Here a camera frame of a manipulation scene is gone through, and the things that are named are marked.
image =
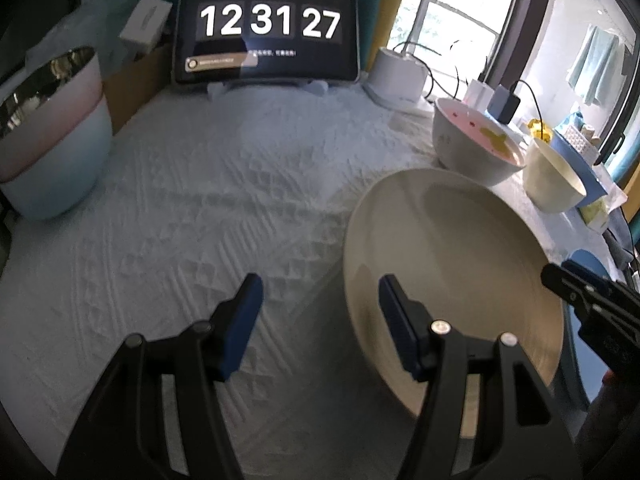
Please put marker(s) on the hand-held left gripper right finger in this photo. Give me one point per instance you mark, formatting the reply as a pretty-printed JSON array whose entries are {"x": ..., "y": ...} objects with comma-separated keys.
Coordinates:
[{"x": 395, "y": 320}]

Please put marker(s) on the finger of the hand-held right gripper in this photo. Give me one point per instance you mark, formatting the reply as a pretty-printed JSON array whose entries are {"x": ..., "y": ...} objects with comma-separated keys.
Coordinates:
[
  {"x": 565, "y": 282},
  {"x": 590, "y": 262}
]

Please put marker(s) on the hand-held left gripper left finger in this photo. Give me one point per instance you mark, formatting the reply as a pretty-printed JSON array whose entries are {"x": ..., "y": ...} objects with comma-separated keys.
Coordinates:
[{"x": 245, "y": 320}]

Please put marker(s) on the cream plate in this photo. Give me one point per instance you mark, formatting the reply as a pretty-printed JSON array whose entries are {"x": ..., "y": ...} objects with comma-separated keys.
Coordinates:
[{"x": 450, "y": 260}]

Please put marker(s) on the cream bowl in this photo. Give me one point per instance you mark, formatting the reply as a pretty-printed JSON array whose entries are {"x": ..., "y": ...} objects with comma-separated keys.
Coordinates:
[{"x": 550, "y": 180}]

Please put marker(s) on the person's right forearm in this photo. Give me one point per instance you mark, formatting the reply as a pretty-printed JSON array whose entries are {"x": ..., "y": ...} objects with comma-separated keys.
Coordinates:
[{"x": 610, "y": 425}]

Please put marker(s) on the person's right hand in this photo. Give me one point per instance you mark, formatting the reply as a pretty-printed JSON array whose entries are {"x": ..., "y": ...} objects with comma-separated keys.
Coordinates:
[{"x": 611, "y": 379}]

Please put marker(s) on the yellow-green tissue pack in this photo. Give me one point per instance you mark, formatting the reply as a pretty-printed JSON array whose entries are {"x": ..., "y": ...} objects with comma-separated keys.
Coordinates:
[{"x": 595, "y": 215}]

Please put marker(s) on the white textured tablecloth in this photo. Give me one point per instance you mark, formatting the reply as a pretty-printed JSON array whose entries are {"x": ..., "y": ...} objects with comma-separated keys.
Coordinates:
[{"x": 200, "y": 210}]

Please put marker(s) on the white woven basket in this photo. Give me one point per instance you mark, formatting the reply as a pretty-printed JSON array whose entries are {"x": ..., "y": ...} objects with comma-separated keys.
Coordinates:
[{"x": 580, "y": 137}]

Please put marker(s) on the yellow packet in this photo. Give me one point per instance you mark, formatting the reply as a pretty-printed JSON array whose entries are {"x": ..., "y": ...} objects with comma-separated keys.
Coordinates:
[{"x": 537, "y": 130}]

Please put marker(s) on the white bowl with pink inside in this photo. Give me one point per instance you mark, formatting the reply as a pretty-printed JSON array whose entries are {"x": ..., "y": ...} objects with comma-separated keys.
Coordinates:
[{"x": 470, "y": 145}]

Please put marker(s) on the black charger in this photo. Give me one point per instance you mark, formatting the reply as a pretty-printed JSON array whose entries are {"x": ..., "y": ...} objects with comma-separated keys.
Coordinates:
[{"x": 502, "y": 102}]

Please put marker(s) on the hanging light blue towel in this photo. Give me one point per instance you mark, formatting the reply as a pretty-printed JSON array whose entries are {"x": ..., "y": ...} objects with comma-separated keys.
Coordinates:
[{"x": 592, "y": 67}]

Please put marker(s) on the white charger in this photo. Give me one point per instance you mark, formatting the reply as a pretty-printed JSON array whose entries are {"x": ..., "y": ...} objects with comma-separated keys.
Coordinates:
[{"x": 477, "y": 95}]

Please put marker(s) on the white cylindrical appliance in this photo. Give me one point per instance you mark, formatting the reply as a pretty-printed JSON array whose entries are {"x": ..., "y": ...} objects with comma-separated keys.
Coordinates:
[{"x": 397, "y": 75}]

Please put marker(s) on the cardboard box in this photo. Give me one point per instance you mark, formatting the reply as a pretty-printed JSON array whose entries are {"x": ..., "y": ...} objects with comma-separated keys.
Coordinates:
[{"x": 132, "y": 90}]

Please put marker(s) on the pink bowl with metal inside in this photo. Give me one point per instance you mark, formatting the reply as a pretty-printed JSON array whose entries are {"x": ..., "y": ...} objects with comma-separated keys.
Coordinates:
[{"x": 60, "y": 105}]

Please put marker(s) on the tablet with clock display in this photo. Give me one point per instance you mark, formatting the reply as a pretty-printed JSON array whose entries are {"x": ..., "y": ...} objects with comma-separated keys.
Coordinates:
[{"x": 270, "y": 25}]

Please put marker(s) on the yellow curtain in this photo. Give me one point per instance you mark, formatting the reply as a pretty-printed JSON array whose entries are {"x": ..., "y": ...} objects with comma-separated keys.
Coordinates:
[{"x": 390, "y": 15}]

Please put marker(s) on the white small box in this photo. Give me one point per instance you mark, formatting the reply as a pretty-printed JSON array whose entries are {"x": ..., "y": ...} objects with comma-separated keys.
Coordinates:
[{"x": 145, "y": 22}]

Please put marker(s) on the clear plastic bag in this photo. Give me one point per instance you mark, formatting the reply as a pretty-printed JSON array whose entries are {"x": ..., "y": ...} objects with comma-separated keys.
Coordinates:
[{"x": 85, "y": 15}]

